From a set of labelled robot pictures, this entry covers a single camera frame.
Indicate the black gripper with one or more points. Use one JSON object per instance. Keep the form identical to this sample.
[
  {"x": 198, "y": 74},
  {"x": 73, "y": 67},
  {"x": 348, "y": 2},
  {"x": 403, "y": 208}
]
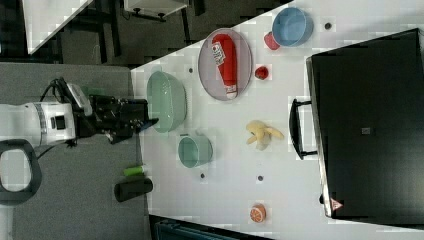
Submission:
[{"x": 117, "y": 118}]

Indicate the peeled toy banana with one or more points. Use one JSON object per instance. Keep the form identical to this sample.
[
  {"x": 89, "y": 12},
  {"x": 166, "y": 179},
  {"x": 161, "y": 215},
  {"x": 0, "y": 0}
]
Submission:
[{"x": 261, "y": 134}]

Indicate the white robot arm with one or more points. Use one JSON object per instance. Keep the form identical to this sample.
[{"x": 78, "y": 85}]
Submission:
[{"x": 26, "y": 127}]

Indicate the green mug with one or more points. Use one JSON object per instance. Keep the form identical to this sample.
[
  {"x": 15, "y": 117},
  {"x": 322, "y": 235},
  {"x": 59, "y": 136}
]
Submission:
[{"x": 194, "y": 151}]

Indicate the green colander bowl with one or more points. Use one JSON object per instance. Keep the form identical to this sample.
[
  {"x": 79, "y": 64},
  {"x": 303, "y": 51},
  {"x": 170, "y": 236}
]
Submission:
[{"x": 167, "y": 101}]

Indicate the green marker tube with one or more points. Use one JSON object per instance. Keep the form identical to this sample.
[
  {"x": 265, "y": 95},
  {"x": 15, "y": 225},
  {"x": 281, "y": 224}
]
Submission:
[{"x": 134, "y": 171}]

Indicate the black cylinder lower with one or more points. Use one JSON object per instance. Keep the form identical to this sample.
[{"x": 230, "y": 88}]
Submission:
[{"x": 128, "y": 190}]

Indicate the grey round plate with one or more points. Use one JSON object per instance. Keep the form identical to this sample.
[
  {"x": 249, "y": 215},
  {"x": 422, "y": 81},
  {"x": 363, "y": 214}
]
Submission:
[{"x": 208, "y": 72}]

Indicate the red ketchup bottle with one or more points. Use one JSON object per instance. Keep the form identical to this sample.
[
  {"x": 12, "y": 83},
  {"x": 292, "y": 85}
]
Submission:
[{"x": 225, "y": 57}]

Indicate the red toy strawberry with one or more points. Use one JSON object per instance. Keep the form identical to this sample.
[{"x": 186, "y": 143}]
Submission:
[{"x": 262, "y": 72}]

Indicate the orange slice toy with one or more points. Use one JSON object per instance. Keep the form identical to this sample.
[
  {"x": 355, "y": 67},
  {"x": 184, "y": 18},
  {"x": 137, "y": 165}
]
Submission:
[{"x": 258, "y": 213}]

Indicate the pink toy strawberry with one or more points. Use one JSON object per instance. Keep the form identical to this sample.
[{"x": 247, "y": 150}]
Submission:
[{"x": 270, "y": 41}]

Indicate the blue bowl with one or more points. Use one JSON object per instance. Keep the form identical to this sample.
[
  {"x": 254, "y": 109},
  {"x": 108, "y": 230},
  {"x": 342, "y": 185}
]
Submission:
[{"x": 292, "y": 27}]

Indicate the black toaster oven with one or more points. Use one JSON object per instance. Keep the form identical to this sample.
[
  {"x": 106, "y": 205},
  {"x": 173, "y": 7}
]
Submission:
[{"x": 368, "y": 118}]

